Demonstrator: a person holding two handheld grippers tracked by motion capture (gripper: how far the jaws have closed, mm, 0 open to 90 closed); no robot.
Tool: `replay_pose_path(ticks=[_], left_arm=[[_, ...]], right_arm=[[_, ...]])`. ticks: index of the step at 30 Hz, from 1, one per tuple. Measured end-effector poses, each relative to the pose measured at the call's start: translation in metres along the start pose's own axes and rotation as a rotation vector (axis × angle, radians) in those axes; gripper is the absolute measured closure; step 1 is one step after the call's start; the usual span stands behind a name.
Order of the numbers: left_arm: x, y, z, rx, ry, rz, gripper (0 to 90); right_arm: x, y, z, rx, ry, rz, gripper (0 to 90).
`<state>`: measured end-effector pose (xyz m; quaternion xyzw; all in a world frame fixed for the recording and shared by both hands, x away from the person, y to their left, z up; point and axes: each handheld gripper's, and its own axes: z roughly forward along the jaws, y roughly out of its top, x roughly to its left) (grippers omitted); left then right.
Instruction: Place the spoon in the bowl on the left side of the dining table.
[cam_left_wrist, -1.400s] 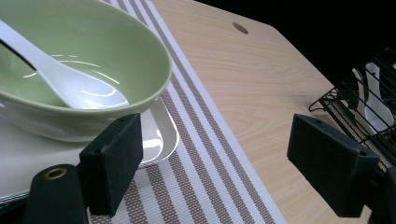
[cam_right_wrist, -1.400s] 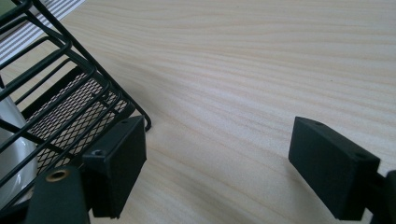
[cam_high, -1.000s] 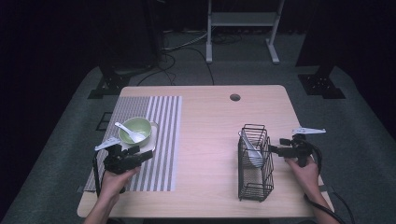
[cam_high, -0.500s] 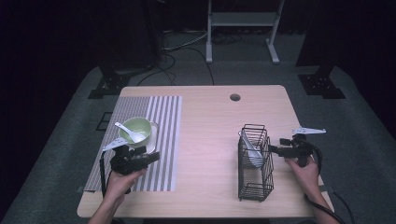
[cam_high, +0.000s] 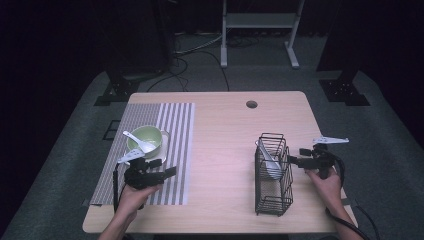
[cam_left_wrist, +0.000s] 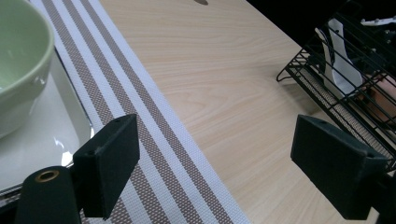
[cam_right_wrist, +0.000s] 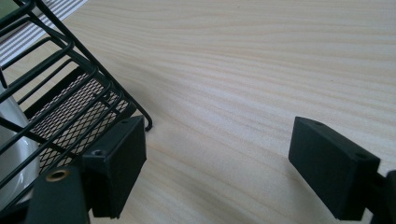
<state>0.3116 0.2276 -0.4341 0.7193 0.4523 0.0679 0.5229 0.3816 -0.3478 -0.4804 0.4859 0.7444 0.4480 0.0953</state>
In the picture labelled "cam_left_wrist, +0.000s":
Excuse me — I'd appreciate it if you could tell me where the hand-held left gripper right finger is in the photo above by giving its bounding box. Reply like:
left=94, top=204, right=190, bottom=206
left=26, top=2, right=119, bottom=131
left=290, top=114, right=389, bottom=221

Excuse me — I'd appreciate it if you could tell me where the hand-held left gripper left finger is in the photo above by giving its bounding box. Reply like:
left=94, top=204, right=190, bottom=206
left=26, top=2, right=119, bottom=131
left=72, top=113, right=141, bottom=219

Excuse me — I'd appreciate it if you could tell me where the pale green bowl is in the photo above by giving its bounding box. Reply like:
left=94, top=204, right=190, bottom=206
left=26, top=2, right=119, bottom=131
left=0, top=0, right=56, bottom=140

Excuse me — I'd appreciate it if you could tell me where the white plate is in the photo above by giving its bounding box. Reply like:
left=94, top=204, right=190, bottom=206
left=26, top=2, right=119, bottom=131
left=0, top=51, right=95, bottom=194

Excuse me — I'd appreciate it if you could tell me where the white dish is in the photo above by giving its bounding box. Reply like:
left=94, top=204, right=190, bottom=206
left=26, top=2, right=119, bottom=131
left=315, top=18, right=364, bottom=99

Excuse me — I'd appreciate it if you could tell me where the striped woven placemat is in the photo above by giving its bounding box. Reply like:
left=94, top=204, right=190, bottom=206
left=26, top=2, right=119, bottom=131
left=0, top=0, right=252, bottom=224

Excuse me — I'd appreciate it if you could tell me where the black wire rack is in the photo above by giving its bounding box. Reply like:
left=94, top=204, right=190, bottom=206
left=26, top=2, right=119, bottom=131
left=276, top=0, right=396, bottom=173

